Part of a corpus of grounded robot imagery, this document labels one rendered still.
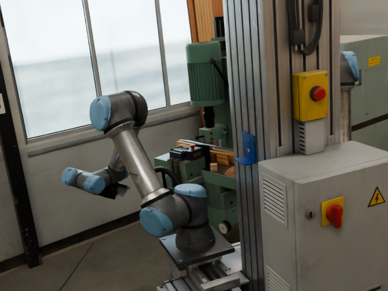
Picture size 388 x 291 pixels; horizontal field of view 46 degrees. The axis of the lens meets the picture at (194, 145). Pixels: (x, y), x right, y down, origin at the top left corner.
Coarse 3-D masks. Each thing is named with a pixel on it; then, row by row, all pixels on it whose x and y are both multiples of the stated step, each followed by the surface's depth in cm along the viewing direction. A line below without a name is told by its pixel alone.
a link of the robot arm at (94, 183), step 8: (80, 176) 188; (88, 176) 186; (96, 176) 185; (104, 176) 189; (80, 184) 187; (88, 184) 183; (96, 184) 184; (104, 184) 187; (88, 192) 186; (96, 192) 184
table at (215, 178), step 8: (160, 160) 251; (208, 168) 229; (224, 168) 227; (168, 176) 233; (200, 176) 228; (208, 176) 225; (216, 176) 221; (224, 176) 217; (232, 176) 215; (216, 184) 223; (224, 184) 218; (232, 184) 214
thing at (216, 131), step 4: (216, 124) 244; (220, 124) 243; (224, 124) 243; (200, 128) 239; (204, 128) 238; (208, 128) 237; (212, 128) 237; (216, 128) 238; (220, 128) 240; (224, 128) 242; (200, 132) 238; (204, 132) 236; (208, 132) 234; (212, 132) 236; (216, 132) 238; (220, 132) 240; (204, 136) 237; (208, 136) 235; (212, 136) 237; (216, 136) 239; (220, 136) 241; (224, 136) 243; (200, 140) 240; (204, 140) 238; (208, 140) 235; (212, 140) 237; (216, 140) 239
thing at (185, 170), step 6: (204, 156) 229; (168, 162) 230; (180, 162) 223; (186, 162) 222; (192, 162) 224; (198, 162) 226; (204, 162) 230; (168, 168) 231; (174, 168) 227; (180, 168) 224; (186, 168) 221; (192, 168) 224; (198, 168) 227; (186, 174) 222; (192, 174) 224; (198, 174) 228; (186, 180) 223
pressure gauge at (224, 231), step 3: (219, 222) 218; (222, 222) 217; (225, 222) 217; (228, 222) 217; (219, 225) 219; (222, 225) 218; (225, 225) 216; (228, 225) 216; (219, 228) 220; (225, 228) 217; (228, 228) 216; (231, 228) 217; (222, 231) 219; (225, 231) 217; (228, 231) 216; (228, 234) 220
